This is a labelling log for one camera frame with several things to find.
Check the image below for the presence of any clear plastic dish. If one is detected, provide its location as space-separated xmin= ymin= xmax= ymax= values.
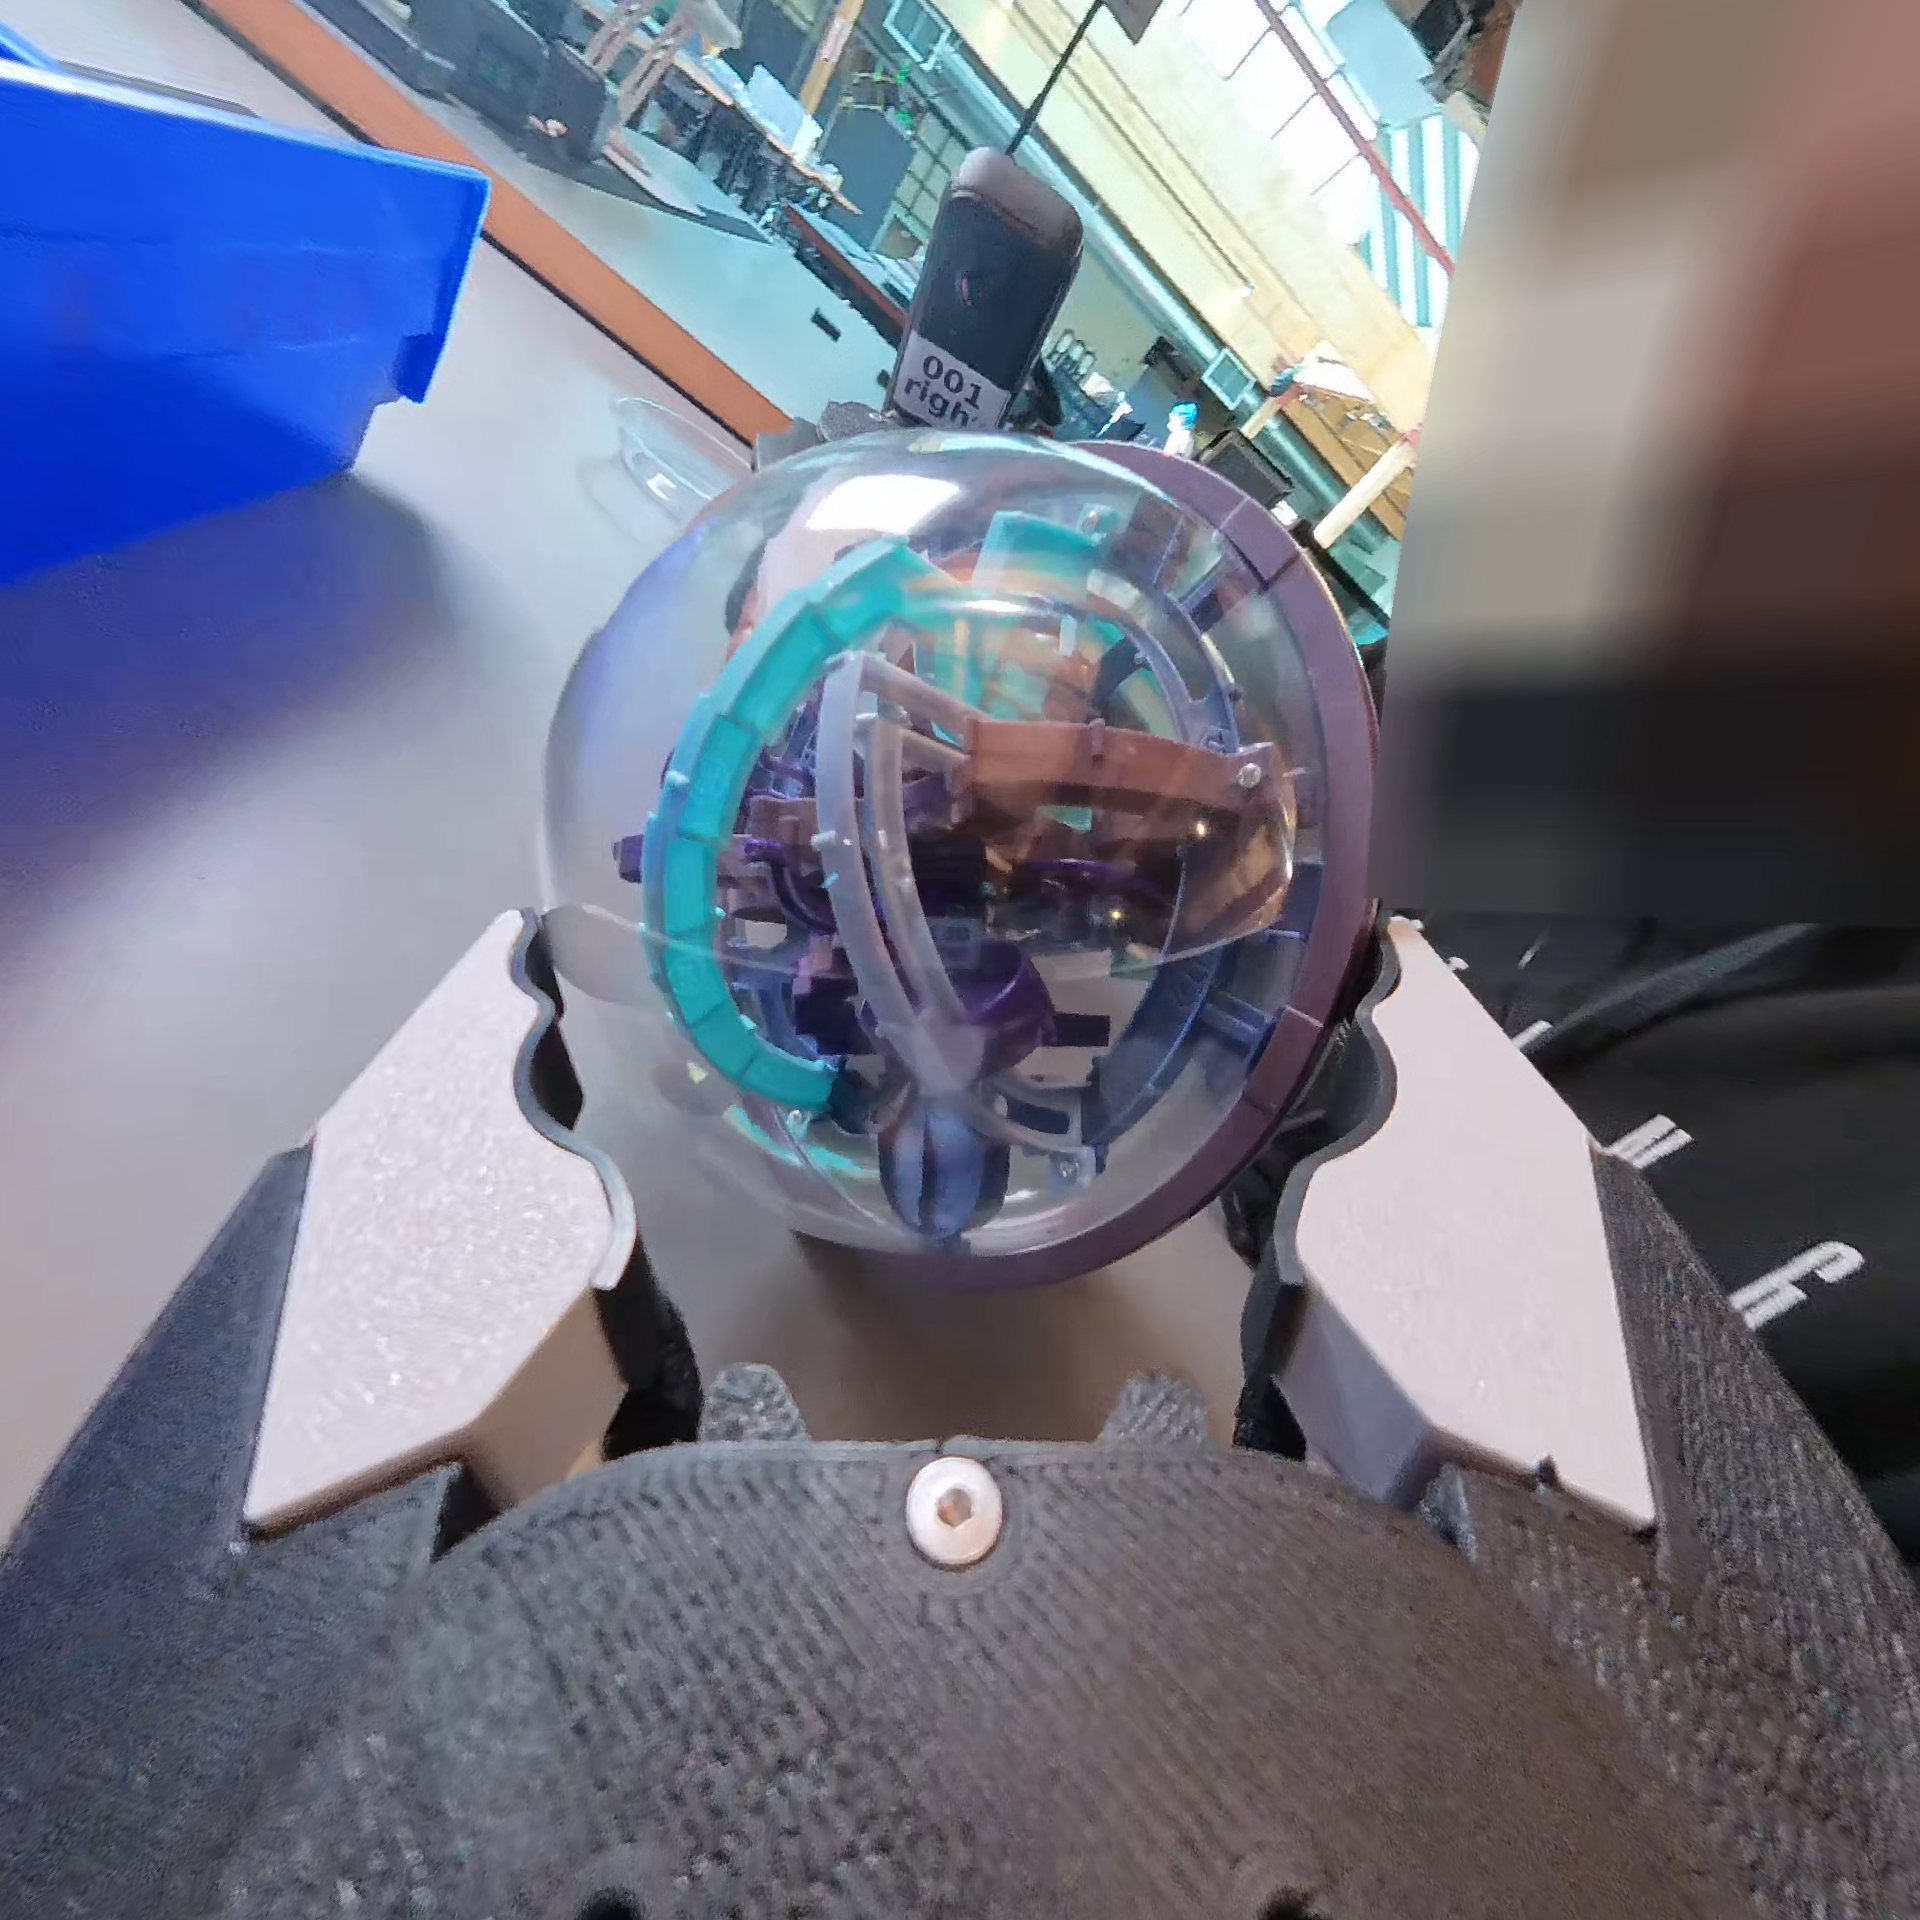
xmin=611 ymin=390 xmax=745 ymax=518

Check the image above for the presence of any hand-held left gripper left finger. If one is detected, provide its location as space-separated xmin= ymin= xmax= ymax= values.
xmin=241 ymin=909 xmax=697 ymax=1539

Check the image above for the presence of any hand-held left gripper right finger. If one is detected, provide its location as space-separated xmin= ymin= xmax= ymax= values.
xmin=1246 ymin=917 xmax=1661 ymax=1532

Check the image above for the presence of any blue plastic bin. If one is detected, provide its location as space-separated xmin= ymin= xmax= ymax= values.
xmin=0 ymin=32 xmax=492 ymax=588

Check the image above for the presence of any wooden-edged desk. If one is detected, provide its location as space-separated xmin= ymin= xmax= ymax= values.
xmin=180 ymin=0 xmax=902 ymax=453

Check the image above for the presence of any clear maze ball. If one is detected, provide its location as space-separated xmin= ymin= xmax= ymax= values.
xmin=541 ymin=430 xmax=1382 ymax=1292

